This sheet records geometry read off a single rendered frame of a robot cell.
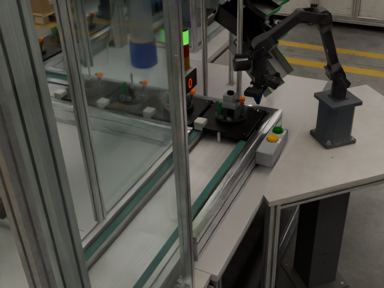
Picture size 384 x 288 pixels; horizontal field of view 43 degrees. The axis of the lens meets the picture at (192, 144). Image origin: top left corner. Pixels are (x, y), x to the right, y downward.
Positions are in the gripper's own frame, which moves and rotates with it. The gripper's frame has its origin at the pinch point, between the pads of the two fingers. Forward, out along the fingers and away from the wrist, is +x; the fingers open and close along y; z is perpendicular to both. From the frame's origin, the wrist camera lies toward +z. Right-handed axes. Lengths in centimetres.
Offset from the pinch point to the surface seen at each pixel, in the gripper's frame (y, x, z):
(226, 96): -2.1, 1.5, -13.1
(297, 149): 3.6, 23.7, 17.0
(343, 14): 408, 93, -34
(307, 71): 274, 109, -41
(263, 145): -14.0, 13.6, 7.5
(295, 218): 38, 92, 11
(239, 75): 19.1, 1.1, -15.7
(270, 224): -32, 37, 17
